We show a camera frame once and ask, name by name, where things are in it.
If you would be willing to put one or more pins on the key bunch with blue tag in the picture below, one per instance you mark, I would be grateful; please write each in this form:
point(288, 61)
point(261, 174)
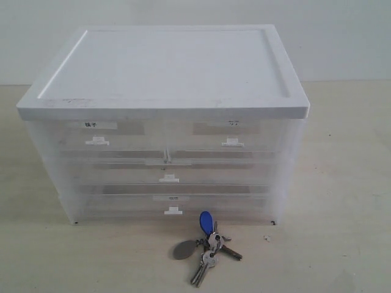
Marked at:
point(212, 244)

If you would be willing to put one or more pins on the white plastic drawer cabinet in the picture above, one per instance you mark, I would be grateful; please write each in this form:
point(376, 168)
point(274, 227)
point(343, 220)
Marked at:
point(165, 73)

